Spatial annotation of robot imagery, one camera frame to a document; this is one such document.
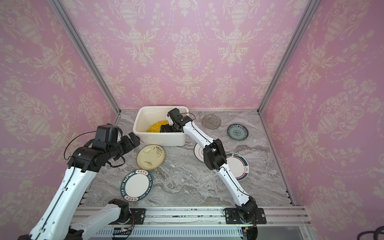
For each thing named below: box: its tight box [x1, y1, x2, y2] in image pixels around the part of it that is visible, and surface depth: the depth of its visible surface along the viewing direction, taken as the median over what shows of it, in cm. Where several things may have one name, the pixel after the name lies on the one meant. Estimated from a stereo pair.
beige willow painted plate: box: [136, 144, 165, 171], surface depth 96 cm
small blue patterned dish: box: [227, 123, 249, 141], surface depth 111 cm
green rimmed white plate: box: [120, 169, 154, 202], surface depth 85 cm
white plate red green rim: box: [226, 152, 250, 182], surface depth 93 cm
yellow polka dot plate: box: [146, 120, 170, 133], surface depth 109 cm
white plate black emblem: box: [193, 142, 205, 163], surface depth 99 cm
